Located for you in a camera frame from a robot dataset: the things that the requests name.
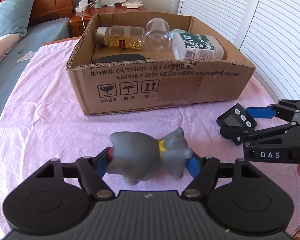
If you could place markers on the green label cotton swab container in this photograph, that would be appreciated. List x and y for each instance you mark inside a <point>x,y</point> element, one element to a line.
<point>195,45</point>

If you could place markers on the cream pillow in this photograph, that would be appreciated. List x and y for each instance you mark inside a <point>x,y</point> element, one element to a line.
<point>0,50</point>

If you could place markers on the black digital timer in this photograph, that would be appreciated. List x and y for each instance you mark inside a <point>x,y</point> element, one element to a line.
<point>230,118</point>

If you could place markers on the pink blanket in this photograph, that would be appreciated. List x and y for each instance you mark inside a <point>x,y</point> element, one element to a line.
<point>40,110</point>

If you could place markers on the white router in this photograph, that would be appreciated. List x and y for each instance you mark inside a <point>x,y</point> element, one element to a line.
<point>117,1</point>

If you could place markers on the grey blue bedsheet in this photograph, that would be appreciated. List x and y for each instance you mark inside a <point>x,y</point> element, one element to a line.
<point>40,35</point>

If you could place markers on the capsule bottle with gold cap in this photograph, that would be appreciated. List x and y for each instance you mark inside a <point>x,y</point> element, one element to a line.
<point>125,38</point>

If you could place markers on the white louvered closet door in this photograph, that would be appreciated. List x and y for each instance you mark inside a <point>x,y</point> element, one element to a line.
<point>285,42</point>
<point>215,10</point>

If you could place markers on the grey elephant toy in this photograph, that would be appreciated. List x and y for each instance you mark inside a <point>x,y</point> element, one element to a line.
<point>140,152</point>

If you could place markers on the blue pillow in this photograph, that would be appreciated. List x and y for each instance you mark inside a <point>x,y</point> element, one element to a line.
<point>10,15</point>

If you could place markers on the black glasses case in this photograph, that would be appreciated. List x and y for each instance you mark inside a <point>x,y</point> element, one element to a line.
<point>115,58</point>

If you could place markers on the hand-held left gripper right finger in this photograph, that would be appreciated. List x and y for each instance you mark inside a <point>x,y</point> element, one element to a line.
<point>192,166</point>

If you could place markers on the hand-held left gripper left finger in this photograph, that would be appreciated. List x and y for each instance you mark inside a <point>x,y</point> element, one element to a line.
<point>103,161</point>

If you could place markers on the clear plastic jar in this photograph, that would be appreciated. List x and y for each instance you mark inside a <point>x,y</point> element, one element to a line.
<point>156,35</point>

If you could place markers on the cardboard box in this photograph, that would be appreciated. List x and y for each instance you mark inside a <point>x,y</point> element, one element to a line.
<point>177,90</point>

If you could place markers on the wooden nightstand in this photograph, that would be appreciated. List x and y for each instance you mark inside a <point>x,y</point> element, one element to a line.
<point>76,25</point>

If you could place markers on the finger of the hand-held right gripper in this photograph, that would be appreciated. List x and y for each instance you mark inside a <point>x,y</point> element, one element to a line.
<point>260,112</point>
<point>240,136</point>

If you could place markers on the white power strip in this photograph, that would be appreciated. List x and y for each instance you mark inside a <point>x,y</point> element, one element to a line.
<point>82,8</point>

